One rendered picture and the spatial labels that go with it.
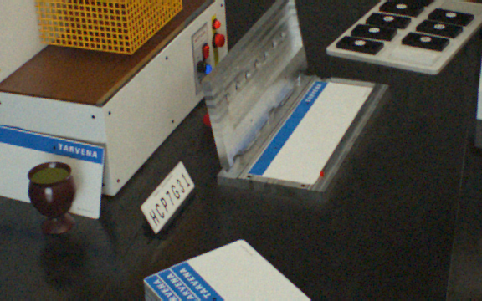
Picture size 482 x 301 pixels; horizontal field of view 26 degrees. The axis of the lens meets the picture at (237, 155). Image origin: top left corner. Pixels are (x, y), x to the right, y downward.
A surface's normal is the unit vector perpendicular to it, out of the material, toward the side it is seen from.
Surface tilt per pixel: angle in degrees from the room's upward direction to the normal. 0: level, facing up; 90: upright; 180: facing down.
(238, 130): 81
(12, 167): 69
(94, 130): 90
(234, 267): 0
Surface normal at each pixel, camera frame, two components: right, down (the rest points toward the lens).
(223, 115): 0.90, 0.00
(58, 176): -0.05, -0.86
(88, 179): -0.43, 0.13
